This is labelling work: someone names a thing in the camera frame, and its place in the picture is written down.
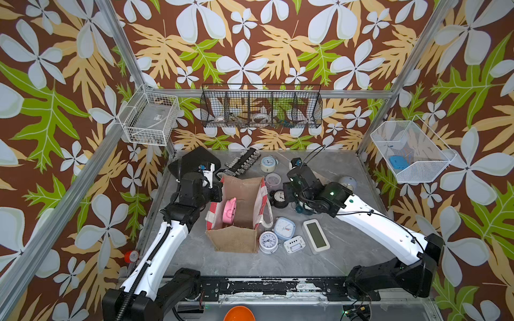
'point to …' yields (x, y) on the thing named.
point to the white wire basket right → (414, 152)
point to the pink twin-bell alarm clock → (229, 210)
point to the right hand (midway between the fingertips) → (286, 186)
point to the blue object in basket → (398, 162)
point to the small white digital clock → (294, 245)
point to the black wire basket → (261, 105)
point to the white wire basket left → (150, 118)
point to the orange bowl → (239, 313)
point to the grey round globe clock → (349, 182)
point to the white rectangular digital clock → (315, 236)
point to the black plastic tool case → (195, 160)
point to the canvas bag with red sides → (233, 221)
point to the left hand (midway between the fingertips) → (222, 181)
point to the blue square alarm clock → (284, 228)
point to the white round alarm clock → (268, 242)
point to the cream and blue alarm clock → (268, 164)
